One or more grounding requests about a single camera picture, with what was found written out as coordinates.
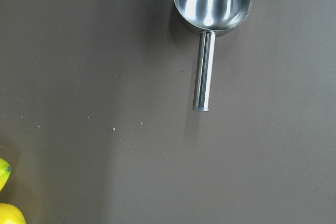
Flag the steel ice scoop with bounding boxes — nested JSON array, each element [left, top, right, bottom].
[[173, 0, 252, 111]]

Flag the whole lemon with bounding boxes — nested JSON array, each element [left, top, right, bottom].
[[0, 158, 12, 190], [1, 203, 26, 224]]

